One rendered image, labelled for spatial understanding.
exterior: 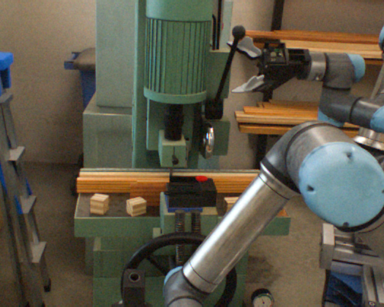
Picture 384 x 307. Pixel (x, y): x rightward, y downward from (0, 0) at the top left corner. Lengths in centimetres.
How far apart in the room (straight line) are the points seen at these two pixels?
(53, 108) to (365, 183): 334
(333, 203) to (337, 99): 65
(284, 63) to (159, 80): 33
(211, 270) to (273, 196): 18
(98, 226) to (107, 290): 21
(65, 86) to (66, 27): 43
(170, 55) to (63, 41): 252
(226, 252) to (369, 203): 30
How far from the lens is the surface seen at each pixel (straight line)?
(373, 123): 133
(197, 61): 135
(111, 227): 140
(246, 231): 94
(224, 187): 154
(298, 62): 133
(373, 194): 78
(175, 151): 143
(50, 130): 400
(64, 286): 268
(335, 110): 138
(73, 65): 323
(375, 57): 341
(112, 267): 146
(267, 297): 151
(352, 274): 168
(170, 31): 132
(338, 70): 136
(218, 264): 97
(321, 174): 75
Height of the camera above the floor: 156
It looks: 21 degrees down
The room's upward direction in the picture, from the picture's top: 4 degrees clockwise
